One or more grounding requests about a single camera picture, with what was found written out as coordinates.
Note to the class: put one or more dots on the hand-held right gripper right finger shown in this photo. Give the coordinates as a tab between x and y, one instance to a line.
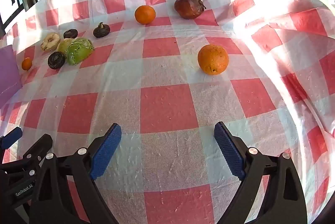
229	153

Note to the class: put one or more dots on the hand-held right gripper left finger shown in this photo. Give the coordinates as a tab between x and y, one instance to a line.
106	153

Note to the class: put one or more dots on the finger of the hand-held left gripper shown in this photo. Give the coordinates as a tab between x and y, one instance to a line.
11	135
42	144

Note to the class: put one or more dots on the purple cardboard box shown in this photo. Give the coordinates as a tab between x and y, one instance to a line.
7	72

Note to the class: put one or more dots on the black round disc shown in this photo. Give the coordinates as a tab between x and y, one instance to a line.
56	60

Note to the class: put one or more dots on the plastic-wrapped pomelo half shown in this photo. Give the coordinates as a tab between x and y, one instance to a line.
79	51

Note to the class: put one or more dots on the tiny orange kumquat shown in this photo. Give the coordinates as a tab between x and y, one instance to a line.
26	63

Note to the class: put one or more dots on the red white checkered tablecloth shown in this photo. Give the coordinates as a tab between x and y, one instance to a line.
167	108

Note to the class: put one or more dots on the large orange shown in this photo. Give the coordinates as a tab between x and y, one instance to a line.
212	59

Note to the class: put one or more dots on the browned cut apple half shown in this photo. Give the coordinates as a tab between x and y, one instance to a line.
49	41

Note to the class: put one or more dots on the yellow-green round fruit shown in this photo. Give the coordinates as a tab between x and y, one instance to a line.
62	44

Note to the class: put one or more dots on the medium orange tangerine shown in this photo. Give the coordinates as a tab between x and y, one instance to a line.
145	14

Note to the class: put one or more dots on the dark red wrinkled fruit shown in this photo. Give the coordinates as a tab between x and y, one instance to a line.
189	6

